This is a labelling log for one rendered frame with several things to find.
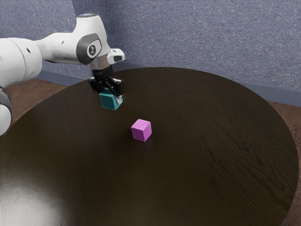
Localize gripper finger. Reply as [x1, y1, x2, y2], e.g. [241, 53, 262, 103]
[88, 78, 106, 94]
[106, 78, 125, 105]

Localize teal block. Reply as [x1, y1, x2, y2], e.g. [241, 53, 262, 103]
[98, 87, 122, 111]

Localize pink block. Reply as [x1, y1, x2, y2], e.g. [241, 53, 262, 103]
[131, 119, 152, 142]

